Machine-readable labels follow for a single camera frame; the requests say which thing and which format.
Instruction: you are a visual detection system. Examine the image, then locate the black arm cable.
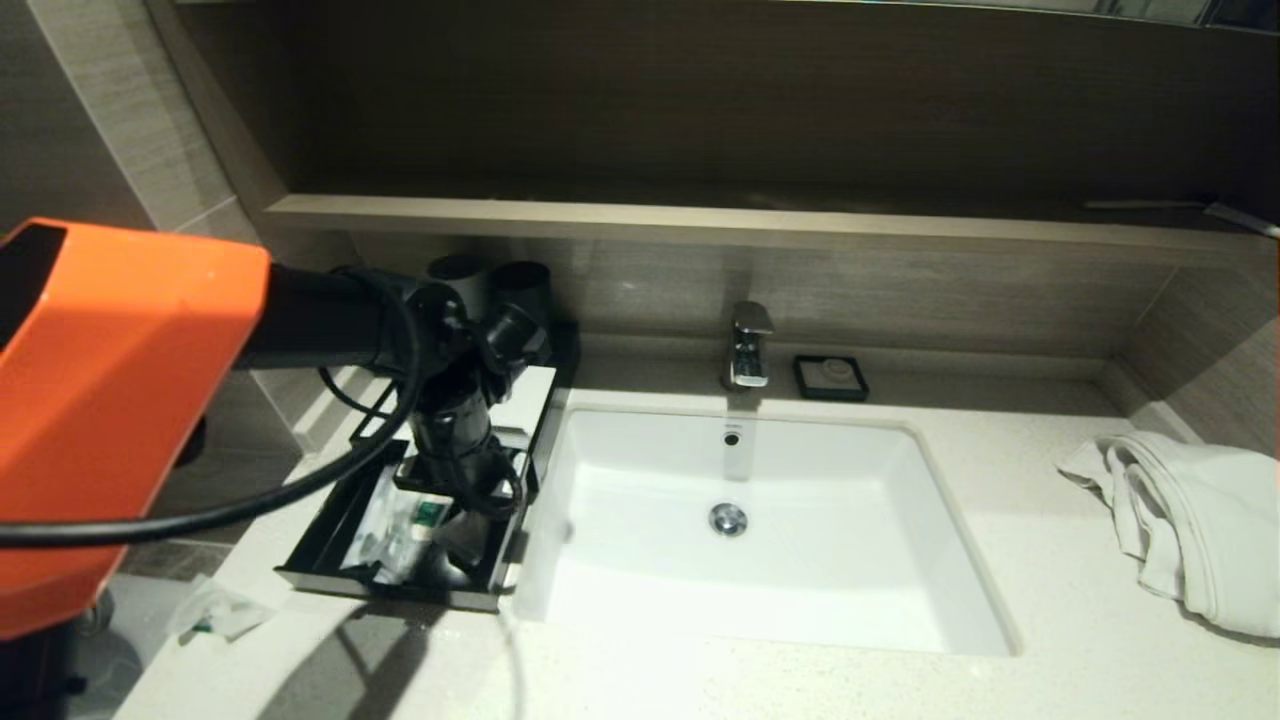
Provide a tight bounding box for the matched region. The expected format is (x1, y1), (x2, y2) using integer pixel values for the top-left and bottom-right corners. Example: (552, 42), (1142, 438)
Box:
(0, 270), (423, 549)

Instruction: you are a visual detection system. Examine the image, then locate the wooden wall shelf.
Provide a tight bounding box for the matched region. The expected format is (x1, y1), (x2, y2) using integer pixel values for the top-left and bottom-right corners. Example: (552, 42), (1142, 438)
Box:
(262, 195), (1280, 263)

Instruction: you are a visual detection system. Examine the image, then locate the grey plastic cup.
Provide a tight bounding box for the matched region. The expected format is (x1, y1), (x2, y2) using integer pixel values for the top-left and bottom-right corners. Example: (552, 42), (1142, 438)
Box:
(428, 253), (493, 306)

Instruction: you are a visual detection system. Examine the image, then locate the chrome faucet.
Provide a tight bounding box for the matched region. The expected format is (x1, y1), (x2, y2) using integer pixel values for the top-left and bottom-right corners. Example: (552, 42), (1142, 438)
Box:
(722, 303), (775, 392)

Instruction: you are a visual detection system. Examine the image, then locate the crumpled clear toiletry packet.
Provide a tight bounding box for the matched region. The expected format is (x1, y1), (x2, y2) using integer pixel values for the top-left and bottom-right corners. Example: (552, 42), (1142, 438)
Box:
(172, 575), (281, 643)

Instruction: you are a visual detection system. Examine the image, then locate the white bathtub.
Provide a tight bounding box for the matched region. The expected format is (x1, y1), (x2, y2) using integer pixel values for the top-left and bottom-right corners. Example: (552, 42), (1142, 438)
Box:
(65, 575), (206, 720)

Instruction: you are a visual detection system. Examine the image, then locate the white sink basin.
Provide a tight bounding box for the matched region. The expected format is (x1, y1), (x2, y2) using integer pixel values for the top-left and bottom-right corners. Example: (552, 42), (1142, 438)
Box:
(513, 403), (1021, 658)

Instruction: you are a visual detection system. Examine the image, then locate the black soap dish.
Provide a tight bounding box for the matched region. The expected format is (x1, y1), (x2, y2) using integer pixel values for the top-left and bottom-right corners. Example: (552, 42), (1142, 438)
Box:
(793, 355), (869, 404)

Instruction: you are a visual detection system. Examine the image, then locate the black cup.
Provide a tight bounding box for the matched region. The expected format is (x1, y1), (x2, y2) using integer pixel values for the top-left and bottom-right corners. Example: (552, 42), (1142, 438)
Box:
(491, 263), (556, 331)

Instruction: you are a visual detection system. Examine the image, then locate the white towel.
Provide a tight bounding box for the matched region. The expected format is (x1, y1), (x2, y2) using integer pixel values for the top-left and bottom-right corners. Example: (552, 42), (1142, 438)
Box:
(1055, 432), (1280, 639)

